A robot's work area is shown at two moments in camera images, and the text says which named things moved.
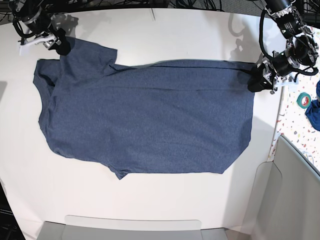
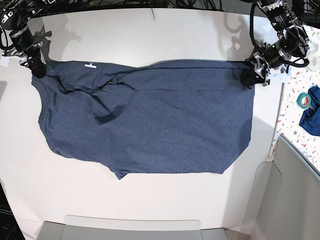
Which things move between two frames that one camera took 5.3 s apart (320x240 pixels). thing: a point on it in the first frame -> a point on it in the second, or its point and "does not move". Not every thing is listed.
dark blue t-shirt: [183, 117] does not move
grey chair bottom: [77, 227] does not move
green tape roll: [304, 100] does not move
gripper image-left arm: [57, 40] -> [34, 60]
